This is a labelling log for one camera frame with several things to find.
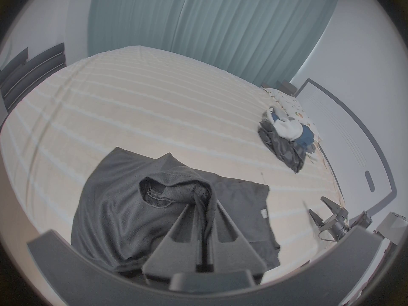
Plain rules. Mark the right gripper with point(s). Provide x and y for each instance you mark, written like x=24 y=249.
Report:
x=338 y=225

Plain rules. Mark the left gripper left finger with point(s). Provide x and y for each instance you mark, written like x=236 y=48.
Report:
x=178 y=253

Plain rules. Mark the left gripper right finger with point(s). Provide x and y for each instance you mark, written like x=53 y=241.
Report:
x=236 y=253

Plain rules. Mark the black T-shirt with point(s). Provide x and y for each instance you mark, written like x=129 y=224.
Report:
x=127 y=209

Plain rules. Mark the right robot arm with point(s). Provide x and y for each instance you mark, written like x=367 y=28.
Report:
x=392 y=226

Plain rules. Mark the pile of clothes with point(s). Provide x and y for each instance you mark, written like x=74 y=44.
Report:
x=291 y=129

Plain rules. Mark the bed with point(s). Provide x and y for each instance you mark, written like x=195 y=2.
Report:
x=143 y=107

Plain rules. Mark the black shiny garment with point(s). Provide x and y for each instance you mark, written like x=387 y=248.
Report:
x=280 y=148

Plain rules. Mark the white printed pillow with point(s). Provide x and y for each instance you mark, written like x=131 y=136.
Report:
x=296 y=107

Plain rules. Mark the grey bedside table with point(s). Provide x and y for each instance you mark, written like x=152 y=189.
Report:
x=285 y=87

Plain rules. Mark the blue-green curtain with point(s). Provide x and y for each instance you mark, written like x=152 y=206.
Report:
x=255 y=27
x=134 y=14

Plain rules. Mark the black chest of drawers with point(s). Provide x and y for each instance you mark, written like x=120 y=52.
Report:
x=35 y=72

